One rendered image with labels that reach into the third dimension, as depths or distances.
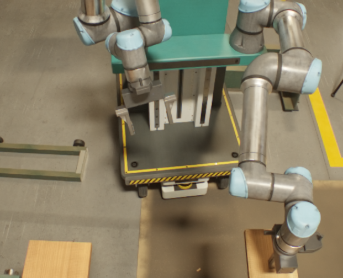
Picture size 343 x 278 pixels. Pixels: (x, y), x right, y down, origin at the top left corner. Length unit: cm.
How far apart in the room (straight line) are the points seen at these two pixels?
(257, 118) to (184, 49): 63
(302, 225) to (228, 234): 131
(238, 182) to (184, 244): 122
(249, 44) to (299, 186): 77
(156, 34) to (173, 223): 124
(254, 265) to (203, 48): 89
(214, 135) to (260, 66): 105
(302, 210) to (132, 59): 64
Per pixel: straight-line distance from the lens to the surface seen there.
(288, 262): 106
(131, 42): 112
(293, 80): 116
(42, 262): 122
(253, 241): 122
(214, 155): 205
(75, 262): 119
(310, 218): 92
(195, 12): 161
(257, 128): 103
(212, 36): 167
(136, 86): 111
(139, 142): 209
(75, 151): 247
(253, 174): 96
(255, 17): 152
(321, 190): 249
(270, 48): 297
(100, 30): 138
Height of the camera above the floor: 197
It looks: 50 degrees down
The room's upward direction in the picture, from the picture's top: 2 degrees clockwise
